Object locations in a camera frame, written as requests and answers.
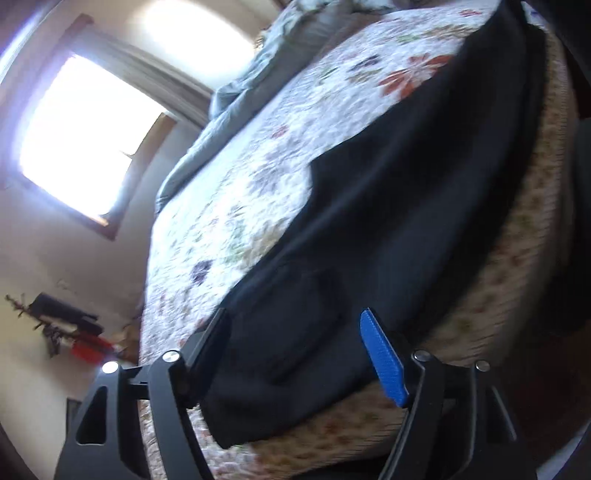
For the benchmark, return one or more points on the grey blue duvet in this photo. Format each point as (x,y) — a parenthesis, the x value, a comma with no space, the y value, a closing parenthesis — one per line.
(294,39)

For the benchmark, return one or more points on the black pants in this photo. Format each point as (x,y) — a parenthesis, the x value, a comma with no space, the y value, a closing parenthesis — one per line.
(400,219)

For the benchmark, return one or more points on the wooden coat rack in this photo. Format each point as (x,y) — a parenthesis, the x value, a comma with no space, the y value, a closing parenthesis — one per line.
(57,334)

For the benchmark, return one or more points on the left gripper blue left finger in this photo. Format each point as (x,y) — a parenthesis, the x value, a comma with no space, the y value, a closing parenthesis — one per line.
(202,353)

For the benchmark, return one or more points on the floral quilted bedspread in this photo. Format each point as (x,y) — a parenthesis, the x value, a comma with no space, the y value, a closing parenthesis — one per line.
(236,208)

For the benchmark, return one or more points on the grey window curtain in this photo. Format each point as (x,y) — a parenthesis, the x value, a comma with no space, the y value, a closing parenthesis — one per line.
(180,94)

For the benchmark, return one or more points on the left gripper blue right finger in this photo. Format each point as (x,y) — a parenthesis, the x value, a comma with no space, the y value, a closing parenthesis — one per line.
(387,361)

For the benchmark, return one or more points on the red hanging bag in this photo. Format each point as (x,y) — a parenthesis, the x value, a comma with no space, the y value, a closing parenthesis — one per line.
(96,352)

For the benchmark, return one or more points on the black hanging garment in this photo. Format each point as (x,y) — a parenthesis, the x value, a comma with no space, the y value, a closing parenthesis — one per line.
(46,305)

